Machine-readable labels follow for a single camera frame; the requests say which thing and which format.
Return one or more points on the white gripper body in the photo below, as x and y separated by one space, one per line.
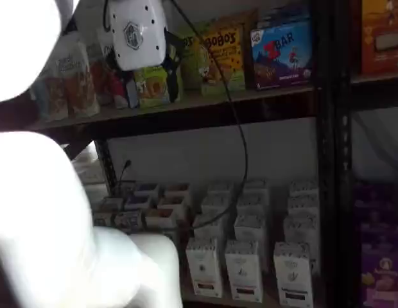
138 32

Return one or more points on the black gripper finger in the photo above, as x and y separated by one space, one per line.
173 43
176 83

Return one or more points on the white pantry box green strip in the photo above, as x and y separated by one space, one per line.
293 276

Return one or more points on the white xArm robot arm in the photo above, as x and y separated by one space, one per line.
41 208

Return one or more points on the green Bobo's box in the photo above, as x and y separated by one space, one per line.
152 88
192 61

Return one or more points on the orange Bobo's box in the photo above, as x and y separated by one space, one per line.
223 64
250 48

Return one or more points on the small box orange label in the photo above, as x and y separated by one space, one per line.
176 189
170 202
160 219

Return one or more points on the blue Z Bar box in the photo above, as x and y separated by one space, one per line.
282 19
282 61

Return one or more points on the white floral pantry box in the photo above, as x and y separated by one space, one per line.
218 199
303 188
252 208
254 195
203 269
249 227
303 207
301 231
215 212
210 231

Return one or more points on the small box dark label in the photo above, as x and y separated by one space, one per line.
103 219
112 204

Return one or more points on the black metal shelf rack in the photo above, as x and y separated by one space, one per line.
343 160
324 160

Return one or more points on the white pantry box pink strip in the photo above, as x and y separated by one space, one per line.
243 272

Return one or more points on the large orange snack box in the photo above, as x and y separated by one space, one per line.
382 38

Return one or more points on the purple Annie's box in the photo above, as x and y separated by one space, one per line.
378 232
374 200
383 279

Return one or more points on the purely elizabeth bag red label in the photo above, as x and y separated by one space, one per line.
117 86

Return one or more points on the purely elizabeth bag orange label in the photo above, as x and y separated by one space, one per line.
99 80
78 83

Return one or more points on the purely elizabeth bag blue label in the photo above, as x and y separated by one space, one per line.
49 99

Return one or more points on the dark brown sofa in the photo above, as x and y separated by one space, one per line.
13 117

